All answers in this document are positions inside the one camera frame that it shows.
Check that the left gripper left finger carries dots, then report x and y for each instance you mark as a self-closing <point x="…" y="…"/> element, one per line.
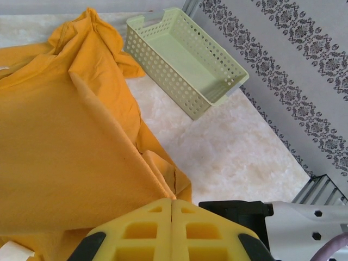
<point x="146" y="239"/>

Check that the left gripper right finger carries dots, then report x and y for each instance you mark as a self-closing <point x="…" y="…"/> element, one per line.
<point x="201" y="239"/>

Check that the orange t-shirt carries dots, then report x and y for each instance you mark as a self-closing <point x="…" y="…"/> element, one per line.
<point x="68" y="136"/>

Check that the pale green perforated plastic basket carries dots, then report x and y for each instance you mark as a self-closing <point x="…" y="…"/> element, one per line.
<point x="190" y="62"/>

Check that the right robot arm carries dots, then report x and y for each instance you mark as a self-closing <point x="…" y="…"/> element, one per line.
<point x="299" y="225"/>

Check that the aluminium right frame post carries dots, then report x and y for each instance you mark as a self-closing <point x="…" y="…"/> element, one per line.
<point x="194" y="6"/>

